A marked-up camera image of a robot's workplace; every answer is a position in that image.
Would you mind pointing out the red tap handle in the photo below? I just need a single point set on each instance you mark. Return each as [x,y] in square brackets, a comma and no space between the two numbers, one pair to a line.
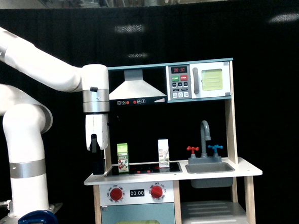
[192,150]

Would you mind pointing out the left red oven knob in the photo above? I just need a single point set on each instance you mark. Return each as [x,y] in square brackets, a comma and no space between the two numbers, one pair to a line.
[116,194]

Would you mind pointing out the grey range hood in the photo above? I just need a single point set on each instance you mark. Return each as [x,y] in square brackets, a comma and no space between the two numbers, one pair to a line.
[135,91]

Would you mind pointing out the grey toy faucet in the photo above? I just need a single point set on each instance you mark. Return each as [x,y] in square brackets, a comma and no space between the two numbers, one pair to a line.
[205,136]

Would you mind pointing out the red oven knob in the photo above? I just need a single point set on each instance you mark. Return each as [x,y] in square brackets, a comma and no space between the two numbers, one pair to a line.
[156,192]
[116,194]

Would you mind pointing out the grey lower shelf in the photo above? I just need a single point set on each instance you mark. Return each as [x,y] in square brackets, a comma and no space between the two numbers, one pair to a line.
[213,212]

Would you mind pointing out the white milk carton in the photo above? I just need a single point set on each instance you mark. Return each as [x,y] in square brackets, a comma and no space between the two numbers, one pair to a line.
[163,153]

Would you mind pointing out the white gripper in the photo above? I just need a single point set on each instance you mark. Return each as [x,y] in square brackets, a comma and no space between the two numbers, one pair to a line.
[96,131]

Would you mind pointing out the toy microwave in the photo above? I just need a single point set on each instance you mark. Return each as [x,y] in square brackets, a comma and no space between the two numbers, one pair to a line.
[199,81]

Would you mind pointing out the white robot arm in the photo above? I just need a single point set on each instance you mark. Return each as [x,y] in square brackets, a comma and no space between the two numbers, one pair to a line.
[25,119]

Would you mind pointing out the blue tap handle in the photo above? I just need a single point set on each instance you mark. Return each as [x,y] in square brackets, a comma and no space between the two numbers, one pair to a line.
[215,148]

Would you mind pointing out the wooden toy kitchen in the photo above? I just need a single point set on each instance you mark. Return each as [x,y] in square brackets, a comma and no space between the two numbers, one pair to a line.
[179,122]

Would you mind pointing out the blue clamp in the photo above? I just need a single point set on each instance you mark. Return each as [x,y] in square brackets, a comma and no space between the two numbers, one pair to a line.
[39,216]

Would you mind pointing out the black toy stovetop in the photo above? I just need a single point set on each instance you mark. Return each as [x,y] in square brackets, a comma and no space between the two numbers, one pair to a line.
[149,168]

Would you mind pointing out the green juice carton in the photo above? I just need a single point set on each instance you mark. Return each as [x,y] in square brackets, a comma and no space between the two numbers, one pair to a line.
[122,156]

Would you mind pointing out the right red oven knob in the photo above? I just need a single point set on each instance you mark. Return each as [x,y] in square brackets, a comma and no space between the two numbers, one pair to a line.
[156,192]

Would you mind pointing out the grey toy sink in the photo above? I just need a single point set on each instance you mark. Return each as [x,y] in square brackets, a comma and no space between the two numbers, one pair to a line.
[210,167]

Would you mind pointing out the blue toy oven door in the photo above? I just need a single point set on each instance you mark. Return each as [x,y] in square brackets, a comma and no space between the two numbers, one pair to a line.
[159,213]

